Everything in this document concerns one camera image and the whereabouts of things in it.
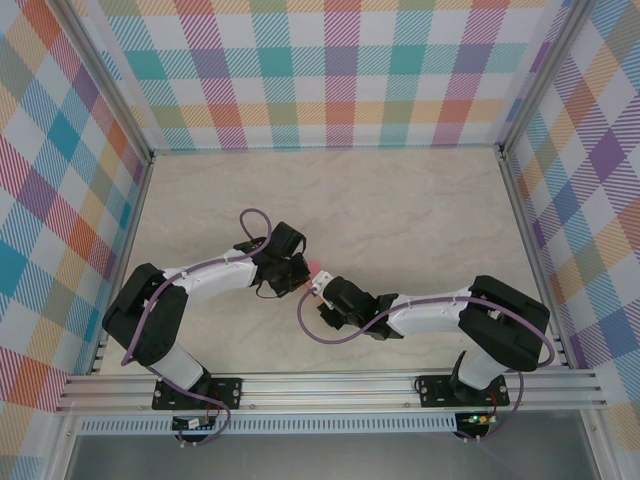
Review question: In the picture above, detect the pink paper sheet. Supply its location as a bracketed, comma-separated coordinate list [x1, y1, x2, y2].
[302, 258, 326, 291]

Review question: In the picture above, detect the grey metal bench panel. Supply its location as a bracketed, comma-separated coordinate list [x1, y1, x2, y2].
[64, 432, 601, 480]

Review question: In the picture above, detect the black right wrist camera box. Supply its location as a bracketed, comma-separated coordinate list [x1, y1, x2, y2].
[269, 221, 307, 261]

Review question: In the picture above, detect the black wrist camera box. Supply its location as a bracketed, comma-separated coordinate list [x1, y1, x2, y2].
[269, 221, 307, 261]
[324, 277, 376, 321]

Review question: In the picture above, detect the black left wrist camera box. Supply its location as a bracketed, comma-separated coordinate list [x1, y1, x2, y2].
[324, 277, 376, 321]

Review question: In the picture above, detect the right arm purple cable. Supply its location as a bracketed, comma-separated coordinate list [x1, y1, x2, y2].
[298, 287, 556, 444]

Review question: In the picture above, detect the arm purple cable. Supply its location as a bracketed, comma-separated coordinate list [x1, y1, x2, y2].
[121, 207, 274, 449]
[298, 287, 556, 444]

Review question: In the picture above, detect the long aluminium base rail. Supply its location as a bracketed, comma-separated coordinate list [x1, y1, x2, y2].
[54, 367, 610, 415]

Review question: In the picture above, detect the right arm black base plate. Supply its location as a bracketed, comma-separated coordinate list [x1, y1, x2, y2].
[418, 374, 511, 409]

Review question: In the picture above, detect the perforated metal cable tray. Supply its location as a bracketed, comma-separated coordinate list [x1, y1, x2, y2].
[78, 418, 459, 435]

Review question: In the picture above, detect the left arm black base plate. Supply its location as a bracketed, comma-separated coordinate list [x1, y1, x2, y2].
[151, 375, 244, 411]

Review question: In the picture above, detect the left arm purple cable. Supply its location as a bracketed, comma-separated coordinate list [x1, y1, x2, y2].
[121, 207, 274, 449]

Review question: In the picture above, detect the left aluminium side rail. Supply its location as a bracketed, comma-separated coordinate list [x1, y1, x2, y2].
[88, 154, 156, 375]

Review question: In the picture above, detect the aluminium side rail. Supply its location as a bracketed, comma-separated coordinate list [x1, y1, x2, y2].
[88, 154, 156, 375]
[498, 152, 572, 370]

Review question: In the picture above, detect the right aluminium side rail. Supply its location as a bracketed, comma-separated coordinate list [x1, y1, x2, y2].
[498, 152, 572, 370]

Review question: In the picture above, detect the left aluminium corner post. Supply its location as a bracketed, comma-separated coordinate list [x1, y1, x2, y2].
[58, 0, 155, 166]

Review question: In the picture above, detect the aluminium corner post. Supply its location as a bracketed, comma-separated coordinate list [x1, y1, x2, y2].
[497, 0, 594, 159]
[58, 0, 155, 166]

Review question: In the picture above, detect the right aluminium corner post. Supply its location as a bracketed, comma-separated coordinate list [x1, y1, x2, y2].
[497, 0, 594, 159]

